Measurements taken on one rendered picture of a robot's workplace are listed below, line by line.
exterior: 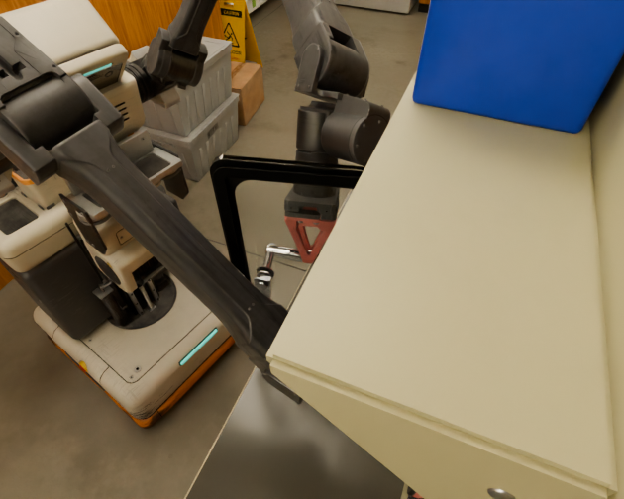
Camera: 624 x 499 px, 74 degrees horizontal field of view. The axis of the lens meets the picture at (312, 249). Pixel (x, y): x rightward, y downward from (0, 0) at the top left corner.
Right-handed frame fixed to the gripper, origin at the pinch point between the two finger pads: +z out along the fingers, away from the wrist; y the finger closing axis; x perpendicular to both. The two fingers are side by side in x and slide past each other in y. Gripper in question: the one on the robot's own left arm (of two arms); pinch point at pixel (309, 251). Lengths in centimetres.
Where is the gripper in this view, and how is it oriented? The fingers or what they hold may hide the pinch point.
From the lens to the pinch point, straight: 59.4
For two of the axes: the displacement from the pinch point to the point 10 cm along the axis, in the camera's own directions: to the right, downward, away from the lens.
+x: -9.9, -1.1, 0.8
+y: 1.2, -3.8, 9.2
